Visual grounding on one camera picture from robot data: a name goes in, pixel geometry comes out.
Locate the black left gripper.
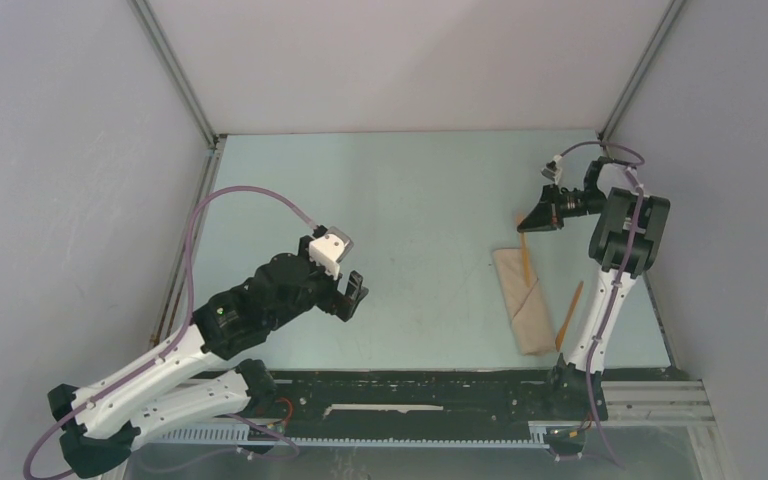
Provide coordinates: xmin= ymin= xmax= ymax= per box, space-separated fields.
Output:
xmin=267 ymin=236 xmax=368 ymax=331

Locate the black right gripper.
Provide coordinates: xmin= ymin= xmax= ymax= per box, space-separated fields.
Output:
xmin=520 ymin=184 xmax=609 ymax=233

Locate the orange plastic fork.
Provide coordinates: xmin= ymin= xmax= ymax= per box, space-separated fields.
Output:
xmin=517 ymin=230 xmax=533 ymax=289

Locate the beige cloth napkin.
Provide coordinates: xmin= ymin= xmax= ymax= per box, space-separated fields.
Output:
xmin=492 ymin=248 xmax=557 ymax=356

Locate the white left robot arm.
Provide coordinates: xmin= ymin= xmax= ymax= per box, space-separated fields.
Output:
xmin=48 ymin=227 xmax=368 ymax=479

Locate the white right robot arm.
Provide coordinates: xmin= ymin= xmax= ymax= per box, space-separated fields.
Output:
xmin=517 ymin=155 xmax=671 ymax=418

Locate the orange plastic knife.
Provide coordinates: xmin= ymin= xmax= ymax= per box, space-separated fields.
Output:
xmin=554 ymin=280 xmax=584 ymax=352

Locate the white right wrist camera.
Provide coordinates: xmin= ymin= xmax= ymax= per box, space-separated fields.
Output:
xmin=541 ymin=154 xmax=563 ymax=185

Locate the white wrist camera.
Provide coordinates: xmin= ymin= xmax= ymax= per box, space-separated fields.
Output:
xmin=308 ymin=227 xmax=354 ymax=280
xmin=541 ymin=154 xmax=563 ymax=185

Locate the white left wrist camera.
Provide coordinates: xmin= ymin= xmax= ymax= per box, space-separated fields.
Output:
xmin=308 ymin=227 xmax=354 ymax=280

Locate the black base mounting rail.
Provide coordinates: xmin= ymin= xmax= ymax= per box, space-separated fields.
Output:
xmin=213 ymin=367 xmax=609 ymax=442

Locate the aluminium corner frame post right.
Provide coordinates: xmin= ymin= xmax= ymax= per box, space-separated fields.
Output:
xmin=597 ymin=0 xmax=688 ymax=141

